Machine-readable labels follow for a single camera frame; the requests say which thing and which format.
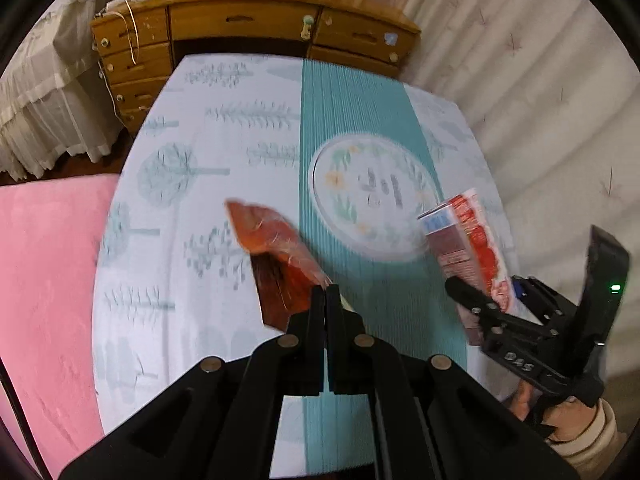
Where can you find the white green drawer ornament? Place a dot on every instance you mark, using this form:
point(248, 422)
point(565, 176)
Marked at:
point(306, 28)

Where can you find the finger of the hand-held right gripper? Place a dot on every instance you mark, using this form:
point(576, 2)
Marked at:
point(470, 302)
point(545, 300)

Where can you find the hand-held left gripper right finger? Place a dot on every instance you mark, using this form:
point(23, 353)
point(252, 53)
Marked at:
point(336, 322)

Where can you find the red white carton box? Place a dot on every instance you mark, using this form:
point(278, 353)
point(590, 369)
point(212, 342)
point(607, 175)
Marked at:
point(465, 240)

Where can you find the pink blanket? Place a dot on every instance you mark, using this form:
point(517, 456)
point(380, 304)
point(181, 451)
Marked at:
point(45, 310)

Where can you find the white floral curtain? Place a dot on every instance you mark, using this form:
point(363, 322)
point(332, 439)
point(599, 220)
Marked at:
point(540, 85)

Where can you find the wooden desk with drawers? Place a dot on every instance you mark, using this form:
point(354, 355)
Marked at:
point(240, 15)

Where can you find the orange snack packet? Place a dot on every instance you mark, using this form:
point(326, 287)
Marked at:
point(272, 250)

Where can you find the person's right forearm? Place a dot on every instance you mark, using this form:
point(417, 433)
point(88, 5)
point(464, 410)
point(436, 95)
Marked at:
point(597, 447)

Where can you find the person's right hand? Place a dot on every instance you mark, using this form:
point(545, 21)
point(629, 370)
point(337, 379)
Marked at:
point(570, 422)

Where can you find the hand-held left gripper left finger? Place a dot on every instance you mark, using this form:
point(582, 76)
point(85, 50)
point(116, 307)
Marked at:
point(315, 322)

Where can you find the pale blue teal tablecloth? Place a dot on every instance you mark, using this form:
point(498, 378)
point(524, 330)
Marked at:
point(200, 135)

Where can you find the white lace cover cloth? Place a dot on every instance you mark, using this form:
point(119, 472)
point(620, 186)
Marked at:
point(50, 85)

